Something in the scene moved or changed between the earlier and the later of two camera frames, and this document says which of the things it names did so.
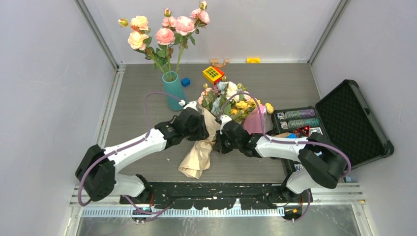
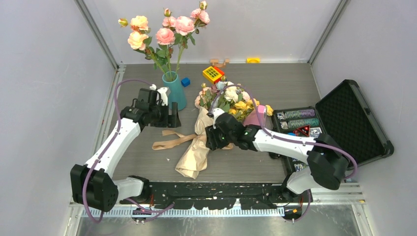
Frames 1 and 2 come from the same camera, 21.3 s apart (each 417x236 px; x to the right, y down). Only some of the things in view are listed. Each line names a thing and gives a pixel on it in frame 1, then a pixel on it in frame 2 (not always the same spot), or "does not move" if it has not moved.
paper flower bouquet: (219, 99) does not move
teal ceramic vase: (173, 91) does not move
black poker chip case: (344, 118) does not move
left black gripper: (202, 133) to (170, 121)
